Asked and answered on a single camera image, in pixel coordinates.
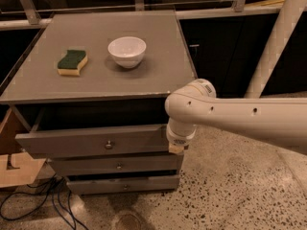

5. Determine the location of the green and yellow sponge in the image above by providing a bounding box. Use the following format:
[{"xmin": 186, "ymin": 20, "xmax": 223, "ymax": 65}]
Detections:
[{"xmin": 57, "ymin": 50, "xmax": 88, "ymax": 76}]

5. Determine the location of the grey middle drawer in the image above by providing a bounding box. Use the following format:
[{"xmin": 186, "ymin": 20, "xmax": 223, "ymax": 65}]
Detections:
[{"xmin": 49, "ymin": 152, "xmax": 183, "ymax": 176}]

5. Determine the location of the grey wooden drawer cabinet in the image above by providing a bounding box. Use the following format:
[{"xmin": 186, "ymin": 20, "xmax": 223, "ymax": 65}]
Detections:
[{"xmin": 0, "ymin": 11, "xmax": 196, "ymax": 181}]

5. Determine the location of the round floor drain cover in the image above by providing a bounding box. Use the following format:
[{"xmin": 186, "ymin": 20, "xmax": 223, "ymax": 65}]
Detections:
[{"xmin": 115, "ymin": 213, "xmax": 141, "ymax": 230}]

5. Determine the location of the grey top drawer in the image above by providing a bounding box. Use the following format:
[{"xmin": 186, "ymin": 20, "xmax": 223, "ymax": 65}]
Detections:
[{"xmin": 15, "ymin": 110, "xmax": 169, "ymax": 158}]

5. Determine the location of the metal drawer knob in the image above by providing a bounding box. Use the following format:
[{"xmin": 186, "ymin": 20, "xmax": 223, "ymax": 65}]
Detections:
[{"xmin": 105, "ymin": 140, "xmax": 113, "ymax": 150}]

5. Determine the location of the grey drawer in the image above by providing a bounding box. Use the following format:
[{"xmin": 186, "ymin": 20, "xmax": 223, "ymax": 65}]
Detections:
[
  {"xmin": 66, "ymin": 174, "xmax": 179, "ymax": 195},
  {"xmin": 49, "ymin": 152, "xmax": 183, "ymax": 176},
  {"xmin": 15, "ymin": 110, "xmax": 169, "ymax": 158}
]

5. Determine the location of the blue floor cable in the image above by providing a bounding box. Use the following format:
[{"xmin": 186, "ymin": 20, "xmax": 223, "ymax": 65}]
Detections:
[{"xmin": 51, "ymin": 179, "xmax": 90, "ymax": 230}]

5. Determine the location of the grey bottom drawer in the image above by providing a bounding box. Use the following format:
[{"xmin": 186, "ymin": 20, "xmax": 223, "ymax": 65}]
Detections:
[{"xmin": 66, "ymin": 174, "xmax": 179, "ymax": 195}]

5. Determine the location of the metal railing frame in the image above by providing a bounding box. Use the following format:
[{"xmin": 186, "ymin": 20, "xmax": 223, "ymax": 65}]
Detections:
[{"xmin": 0, "ymin": 0, "xmax": 289, "ymax": 31}]

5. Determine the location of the black floor cable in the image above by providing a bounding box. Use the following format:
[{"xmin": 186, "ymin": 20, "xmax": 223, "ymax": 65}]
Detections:
[{"xmin": 0, "ymin": 175, "xmax": 61, "ymax": 222}]

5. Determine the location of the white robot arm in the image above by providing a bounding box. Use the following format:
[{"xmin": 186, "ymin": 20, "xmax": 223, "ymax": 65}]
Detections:
[{"xmin": 165, "ymin": 0, "xmax": 307, "ymax": 154}]

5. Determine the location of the white ceramic bowl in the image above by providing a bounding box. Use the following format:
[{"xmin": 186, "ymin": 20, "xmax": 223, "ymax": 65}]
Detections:
[{"xmin": 107, "ymin": 36, "xmax": 147, "ymax": 69}]

